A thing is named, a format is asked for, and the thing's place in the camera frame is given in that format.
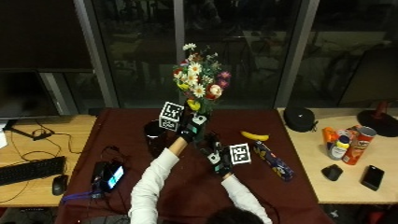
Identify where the person's left hand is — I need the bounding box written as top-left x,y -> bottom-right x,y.
177,110 -> 209,145

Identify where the person's right hand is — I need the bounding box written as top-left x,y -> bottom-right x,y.
199,133 -> 234,178

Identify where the colourful artificial flower bouquet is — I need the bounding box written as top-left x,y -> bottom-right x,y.
171,42 -> 233,145

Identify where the white marker cube left glove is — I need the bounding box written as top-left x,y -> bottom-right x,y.
158,101 -> 185,132

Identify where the white marker cube glove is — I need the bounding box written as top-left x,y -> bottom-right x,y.
158,101 -> 185,132
227,143 -> 253,166

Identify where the white marker cube right glove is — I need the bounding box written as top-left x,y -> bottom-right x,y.
227,143 -> 253,166

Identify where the yellow banana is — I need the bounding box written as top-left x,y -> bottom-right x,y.
239,130 -> 271,142

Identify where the dark glass vase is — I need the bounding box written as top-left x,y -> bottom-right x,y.
142,119 -> 170,158

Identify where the dark patterned tube can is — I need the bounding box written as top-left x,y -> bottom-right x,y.
253,140 -> 294,182

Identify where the maroon tablecloth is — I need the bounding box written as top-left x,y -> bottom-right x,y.
54,107 -> 332,224

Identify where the black round zip case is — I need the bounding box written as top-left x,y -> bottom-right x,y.
282,105 -> 319,133

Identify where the black device with lit screen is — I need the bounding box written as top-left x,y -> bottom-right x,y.
90,161 -> 125,192

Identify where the orange bottle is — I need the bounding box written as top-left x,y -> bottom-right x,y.
320,126 -> 339,151

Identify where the black angular computer mouse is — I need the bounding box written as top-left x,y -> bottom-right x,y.
319,163 -> 344,182

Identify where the white bottle with blue cap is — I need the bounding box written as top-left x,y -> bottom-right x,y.
327,134 -> 351,161

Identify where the red white snack packet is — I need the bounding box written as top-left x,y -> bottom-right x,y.
336,124 -> 363,140

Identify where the orange chips can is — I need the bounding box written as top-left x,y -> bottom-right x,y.
340,125 -> 378,166

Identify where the black smartphone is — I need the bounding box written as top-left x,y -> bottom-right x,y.
359,164 -> 387,192

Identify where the black lamp base red stem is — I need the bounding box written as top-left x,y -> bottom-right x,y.
355,100 -> 398,138

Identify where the black computer monitor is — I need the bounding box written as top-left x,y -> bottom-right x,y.
0,69 -> 62,119

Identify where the black keyboard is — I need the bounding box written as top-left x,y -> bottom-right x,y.
0,155 -> 67,187

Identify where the white paper sheet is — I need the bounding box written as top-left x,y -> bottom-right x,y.
0,120 -> 9,150

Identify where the purple strap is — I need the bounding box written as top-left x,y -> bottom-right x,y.
61,190 -> 103,203

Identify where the black cable with adapter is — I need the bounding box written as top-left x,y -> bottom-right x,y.
6,119 -> 85,162

